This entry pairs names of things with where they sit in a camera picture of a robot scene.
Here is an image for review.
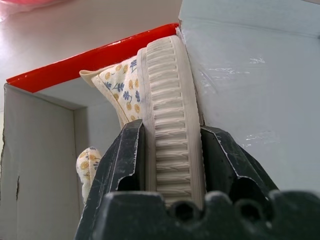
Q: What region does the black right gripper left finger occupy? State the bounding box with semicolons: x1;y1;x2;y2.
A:
79;118;146;221

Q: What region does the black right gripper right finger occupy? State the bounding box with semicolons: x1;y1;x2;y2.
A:
199;125;280;201

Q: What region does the floral canvas shoe white sole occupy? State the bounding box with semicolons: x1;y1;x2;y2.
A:
75;34;207;207

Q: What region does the red shoebox white inside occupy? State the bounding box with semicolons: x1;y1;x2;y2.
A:
0;0;320;240

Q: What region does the pink object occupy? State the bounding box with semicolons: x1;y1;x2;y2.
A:
0;0;67;22

